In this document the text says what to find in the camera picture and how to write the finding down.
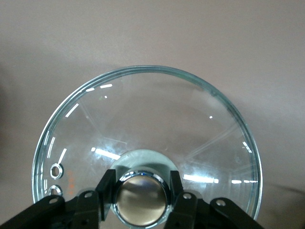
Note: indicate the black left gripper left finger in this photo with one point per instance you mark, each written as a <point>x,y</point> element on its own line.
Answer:
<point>85,210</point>

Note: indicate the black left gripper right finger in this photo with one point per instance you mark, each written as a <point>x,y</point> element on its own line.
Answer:
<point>190,212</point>

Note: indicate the glass pot lid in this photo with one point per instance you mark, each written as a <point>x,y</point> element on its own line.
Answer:
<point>152,114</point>

